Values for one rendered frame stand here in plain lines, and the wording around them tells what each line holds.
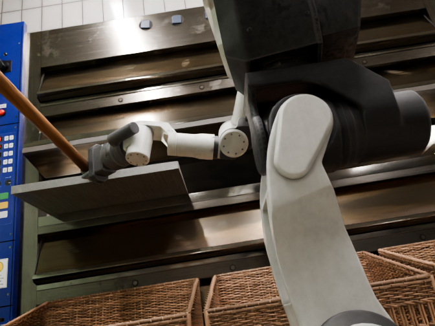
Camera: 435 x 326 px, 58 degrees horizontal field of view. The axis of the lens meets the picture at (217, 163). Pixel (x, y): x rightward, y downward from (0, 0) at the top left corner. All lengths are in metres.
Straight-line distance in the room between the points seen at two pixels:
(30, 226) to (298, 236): 1.30
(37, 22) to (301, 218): 1.84
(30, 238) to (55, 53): 0.86
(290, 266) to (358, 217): 1.02
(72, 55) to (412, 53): 1.53
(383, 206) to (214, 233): 0.65
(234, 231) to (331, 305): 0.96
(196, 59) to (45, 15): 0.79
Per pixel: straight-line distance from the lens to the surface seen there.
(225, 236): 1.50
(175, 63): 1.84
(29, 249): 1.70
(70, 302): 1.55
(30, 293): 1.67
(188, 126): 1.50
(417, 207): 1.66
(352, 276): 0.59
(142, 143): 1.08
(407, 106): 0.71
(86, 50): 2.00
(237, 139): 1.03
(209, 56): 1.85
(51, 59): 2.03
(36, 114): 0.97
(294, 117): 0.61
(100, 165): 1.20
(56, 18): 2.17
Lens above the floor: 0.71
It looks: 21 degrees up
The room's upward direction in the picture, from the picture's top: 9 degrees counter-clockwise
